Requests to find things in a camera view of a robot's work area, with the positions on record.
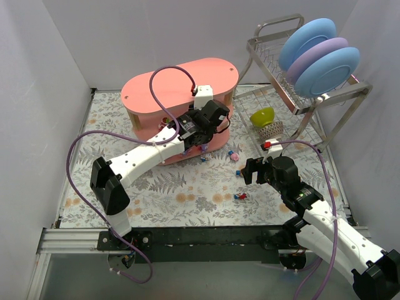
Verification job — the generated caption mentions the purple bunny with red bow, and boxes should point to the purple bunny with red bow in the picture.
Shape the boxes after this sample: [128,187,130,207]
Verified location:
[200,144,209,153]

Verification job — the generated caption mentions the red blue cat toy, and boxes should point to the red blue cat toy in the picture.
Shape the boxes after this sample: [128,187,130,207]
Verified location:
[234,193,247,200]

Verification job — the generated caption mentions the pink bear strawberry cake toy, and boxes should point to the pink bear strawberry cake toy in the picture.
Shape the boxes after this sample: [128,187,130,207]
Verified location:
[158,117,169,131]

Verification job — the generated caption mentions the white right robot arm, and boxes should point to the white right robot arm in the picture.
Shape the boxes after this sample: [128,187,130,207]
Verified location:
[241,156,399,299]

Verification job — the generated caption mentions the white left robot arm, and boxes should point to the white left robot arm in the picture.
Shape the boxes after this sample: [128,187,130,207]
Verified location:
[90,100,230,237]

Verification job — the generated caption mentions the pink three-tier wooden shelf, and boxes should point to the pink three-tier wooden shelf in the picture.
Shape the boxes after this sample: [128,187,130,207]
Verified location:
[120,57,239,166]

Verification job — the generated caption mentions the pink round duck toy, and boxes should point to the pink round duck toy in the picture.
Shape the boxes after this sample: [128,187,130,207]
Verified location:
[228,151,239,161]

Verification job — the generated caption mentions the brown patterned ceramic bowl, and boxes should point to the brown patterned ceramic bowl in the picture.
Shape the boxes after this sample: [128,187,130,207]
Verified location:
[257,121,284,140]

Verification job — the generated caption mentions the green bowl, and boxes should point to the green bowl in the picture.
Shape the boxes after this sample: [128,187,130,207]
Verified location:
[250,107,275,128]

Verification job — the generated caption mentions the metal dish rack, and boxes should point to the metal dish rack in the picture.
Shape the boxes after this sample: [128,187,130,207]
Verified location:
[238,13,373,152]

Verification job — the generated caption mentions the blue front plate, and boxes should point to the blue front plate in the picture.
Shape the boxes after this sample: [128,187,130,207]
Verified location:
[294,47,360,98]

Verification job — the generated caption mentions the blue plate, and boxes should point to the blue plate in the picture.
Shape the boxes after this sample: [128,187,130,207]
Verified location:
[278,18,337,71]
[294,47,360,98]

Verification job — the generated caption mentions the purple plate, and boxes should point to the purple plate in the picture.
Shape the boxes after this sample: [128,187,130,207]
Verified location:
[286,37,349,85]

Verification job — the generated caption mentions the blue rear plate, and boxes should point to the blue rear plate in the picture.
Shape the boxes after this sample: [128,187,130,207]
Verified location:
[278,18,337,71]

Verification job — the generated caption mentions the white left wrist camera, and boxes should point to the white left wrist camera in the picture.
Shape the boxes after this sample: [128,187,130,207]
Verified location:
[192,85,214,109]

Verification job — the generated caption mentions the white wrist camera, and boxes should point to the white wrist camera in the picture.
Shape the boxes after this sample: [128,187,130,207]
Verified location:
[192,85,214,109]
[263,139,283,163]

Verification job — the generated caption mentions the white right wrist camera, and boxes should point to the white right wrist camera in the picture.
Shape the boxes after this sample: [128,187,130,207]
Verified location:
[263,139,283,163]

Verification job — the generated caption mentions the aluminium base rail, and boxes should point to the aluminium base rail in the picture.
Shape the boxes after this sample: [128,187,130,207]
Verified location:
[26,224,391,300]

